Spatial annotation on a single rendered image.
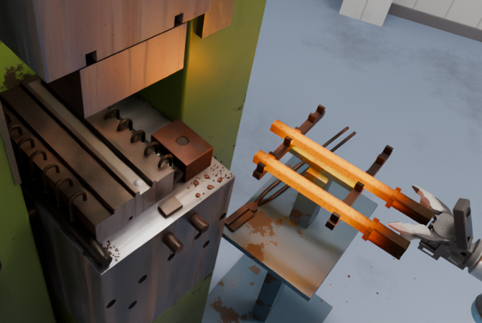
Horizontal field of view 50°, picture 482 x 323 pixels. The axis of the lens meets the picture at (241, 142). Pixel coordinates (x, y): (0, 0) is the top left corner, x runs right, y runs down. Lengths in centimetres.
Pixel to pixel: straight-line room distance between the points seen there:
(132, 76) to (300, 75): 225
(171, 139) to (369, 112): 190
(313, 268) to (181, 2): 85
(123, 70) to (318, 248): 85
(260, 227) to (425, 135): 167
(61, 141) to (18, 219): 18
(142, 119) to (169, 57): 47
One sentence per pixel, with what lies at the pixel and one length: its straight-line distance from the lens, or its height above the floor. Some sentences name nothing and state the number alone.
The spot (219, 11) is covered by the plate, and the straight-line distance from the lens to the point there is 111.
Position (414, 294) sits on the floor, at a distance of 231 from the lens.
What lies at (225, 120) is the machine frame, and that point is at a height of 82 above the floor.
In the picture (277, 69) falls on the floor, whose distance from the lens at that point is 301.
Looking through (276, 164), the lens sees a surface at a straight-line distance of 123.
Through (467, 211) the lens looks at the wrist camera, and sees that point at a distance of 123.
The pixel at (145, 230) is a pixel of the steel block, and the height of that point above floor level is 92.
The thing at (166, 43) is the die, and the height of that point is 134.
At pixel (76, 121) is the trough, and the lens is 120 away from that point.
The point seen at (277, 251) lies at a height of 65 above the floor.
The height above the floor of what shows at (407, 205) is 93.
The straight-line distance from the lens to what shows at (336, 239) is 149.
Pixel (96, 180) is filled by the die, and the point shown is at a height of 99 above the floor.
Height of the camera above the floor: 184
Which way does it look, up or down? 47 degrees down
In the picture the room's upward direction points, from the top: 13 degrees clockwise
